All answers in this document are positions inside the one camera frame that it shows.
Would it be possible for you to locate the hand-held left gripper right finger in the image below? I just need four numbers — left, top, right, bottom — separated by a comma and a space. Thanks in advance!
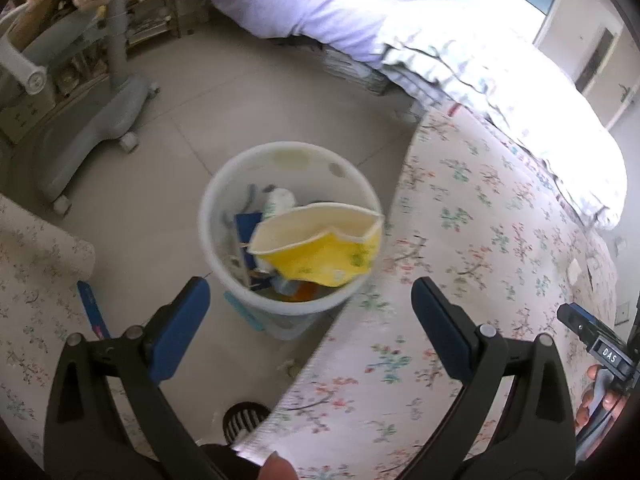
400, 276, 578, 480

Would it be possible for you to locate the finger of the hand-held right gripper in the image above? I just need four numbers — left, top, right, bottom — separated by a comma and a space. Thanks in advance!
556, 302, 608, 348

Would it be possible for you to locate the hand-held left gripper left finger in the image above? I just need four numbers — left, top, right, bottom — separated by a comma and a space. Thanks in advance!
42, 276, 221, 480

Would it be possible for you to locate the blue and white carton box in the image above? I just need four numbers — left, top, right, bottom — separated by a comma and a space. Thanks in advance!
234, 212, 266, 273

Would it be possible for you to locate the orange fruit peel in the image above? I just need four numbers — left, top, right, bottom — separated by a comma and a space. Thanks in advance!
285, 280, 321, 303

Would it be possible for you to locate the white plastic waste bin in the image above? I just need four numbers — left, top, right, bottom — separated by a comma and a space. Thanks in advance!
198, 141, 386, 342

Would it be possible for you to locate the yellow paper bowl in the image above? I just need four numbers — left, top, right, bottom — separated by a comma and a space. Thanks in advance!
247, 202, 386, 287

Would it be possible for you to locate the white bottle with green label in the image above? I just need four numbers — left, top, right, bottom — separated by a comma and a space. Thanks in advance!
262, 187, 298, 221

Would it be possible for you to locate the person's right hand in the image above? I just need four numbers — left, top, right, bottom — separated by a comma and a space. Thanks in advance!
575, 364, 631, 431

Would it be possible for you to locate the person's left hand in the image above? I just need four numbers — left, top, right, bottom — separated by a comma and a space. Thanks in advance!
259, 451, 297, 480

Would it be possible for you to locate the blue strip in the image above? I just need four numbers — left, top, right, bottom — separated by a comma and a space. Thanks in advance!
76, 280, 112, 341

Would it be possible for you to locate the round floor drain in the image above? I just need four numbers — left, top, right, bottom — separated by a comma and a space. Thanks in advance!
222, 402, 271, 446

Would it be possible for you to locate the floral cloth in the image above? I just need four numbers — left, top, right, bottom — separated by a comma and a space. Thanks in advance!
0, 195, 106, 461

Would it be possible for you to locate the grey chair base with castors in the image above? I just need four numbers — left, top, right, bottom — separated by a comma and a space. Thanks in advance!
0, 0, 161, 213

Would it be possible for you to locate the plaid quilt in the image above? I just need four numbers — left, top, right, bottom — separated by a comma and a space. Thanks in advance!
375, 0, 628, 231

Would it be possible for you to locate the cluttered shelf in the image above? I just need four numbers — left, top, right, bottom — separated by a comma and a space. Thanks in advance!
125, 0, 183, 51

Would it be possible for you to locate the purple bed sheet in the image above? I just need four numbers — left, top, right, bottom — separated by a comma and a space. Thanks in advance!
187, 0, 441, 68

